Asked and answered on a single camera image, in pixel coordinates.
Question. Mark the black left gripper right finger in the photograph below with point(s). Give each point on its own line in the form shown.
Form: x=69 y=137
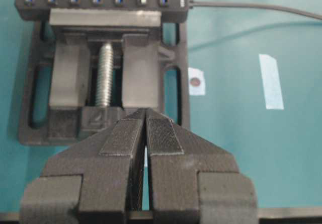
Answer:
x=191 y=180

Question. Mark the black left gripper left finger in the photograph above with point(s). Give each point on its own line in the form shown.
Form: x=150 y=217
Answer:
x=94 y=181

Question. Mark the white sticker with dark dot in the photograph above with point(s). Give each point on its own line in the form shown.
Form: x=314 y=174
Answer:
x=197 y=83

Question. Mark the black bench vise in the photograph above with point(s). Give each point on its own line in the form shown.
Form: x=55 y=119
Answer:
x=87 y=69

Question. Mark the blue tape at bottom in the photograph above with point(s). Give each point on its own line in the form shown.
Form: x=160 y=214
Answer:
x=271 y=82

